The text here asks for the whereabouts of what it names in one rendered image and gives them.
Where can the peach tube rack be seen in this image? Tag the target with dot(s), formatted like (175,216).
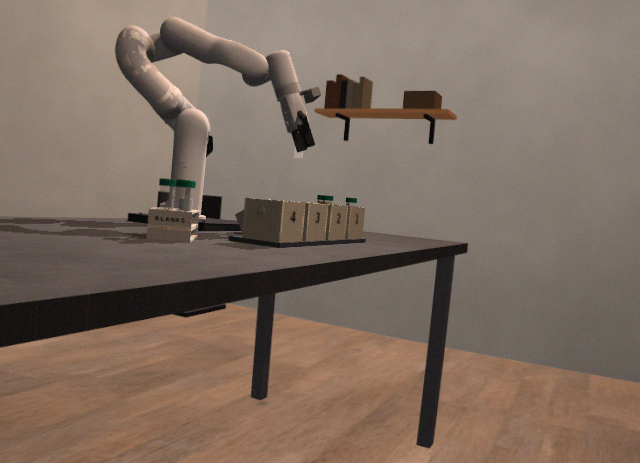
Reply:
(172,225)

